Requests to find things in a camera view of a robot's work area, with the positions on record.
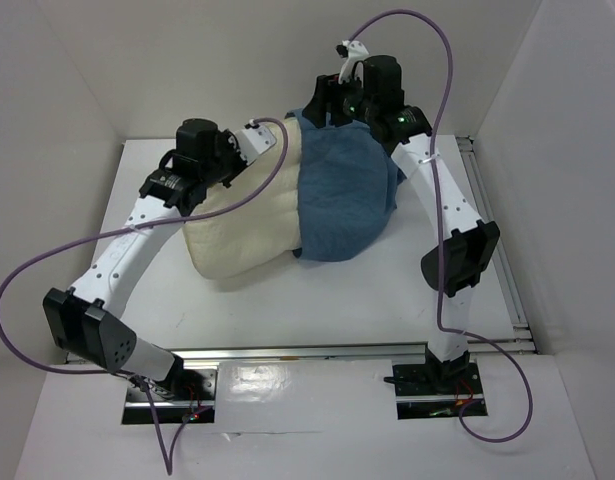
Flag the aluminium right side rail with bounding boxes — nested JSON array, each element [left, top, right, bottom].
[[456, 137, 538, 355]]

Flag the blue pillowcase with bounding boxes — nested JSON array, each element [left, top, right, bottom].
[[287, 109, 404, 263]]

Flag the aluminium front rail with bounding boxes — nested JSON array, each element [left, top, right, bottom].
[[65, 339, 538, 364]]

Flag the aluminium rail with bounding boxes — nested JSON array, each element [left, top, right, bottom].
[[65, 339, 538, 364], [456, 137, 538, 355]]

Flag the cream quilted pillow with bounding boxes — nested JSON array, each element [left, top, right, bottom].
[[183, 117, 301, 281]]

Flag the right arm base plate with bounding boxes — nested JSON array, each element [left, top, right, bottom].
[[383, 362, 488, 420]]

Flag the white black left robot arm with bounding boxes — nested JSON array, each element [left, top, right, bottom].
[[42, 119, 250, 399]]

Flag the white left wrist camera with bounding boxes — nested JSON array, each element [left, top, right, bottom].
[[234, 120, 277, 165]]

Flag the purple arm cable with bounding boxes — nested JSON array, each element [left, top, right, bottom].
[[0, 117, 289, 476], [349, 9, 534, 443]]

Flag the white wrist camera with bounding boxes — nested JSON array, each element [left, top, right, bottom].
[[336, 40, 369, 84], [234, 120, 277, 165]]

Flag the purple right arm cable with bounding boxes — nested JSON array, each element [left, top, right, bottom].
[[349, 9, 534, 443]]

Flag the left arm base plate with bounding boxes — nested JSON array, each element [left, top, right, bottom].
[[121, 364, 218, 425]]

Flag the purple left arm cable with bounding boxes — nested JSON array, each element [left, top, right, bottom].
[[0, 117, 289, 476]]

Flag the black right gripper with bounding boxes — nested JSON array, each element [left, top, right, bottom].
[[300, 68, 376, 129]]

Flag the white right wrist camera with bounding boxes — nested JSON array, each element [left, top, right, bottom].
[[336, 40, 369, 84]]

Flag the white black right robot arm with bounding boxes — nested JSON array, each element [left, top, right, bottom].
[[303, 55, 500, 393]]

